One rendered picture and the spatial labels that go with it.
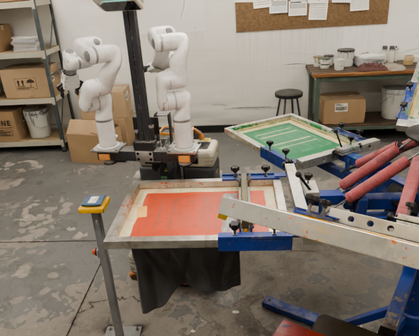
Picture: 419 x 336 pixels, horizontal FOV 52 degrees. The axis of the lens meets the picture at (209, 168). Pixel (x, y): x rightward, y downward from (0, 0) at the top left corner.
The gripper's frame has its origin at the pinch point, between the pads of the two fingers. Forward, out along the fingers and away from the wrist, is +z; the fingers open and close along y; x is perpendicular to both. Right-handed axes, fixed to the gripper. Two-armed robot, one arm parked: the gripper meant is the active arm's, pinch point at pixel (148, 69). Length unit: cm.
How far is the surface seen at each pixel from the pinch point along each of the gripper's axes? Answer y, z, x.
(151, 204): -37, -44, -79
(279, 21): 270, 115, 94
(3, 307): -83, 90, -143
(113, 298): -45, -2, -131
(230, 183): 3, -60, -74
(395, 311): -15, -155, -117
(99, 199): -54, -23, -73
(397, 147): 43, -132, -65
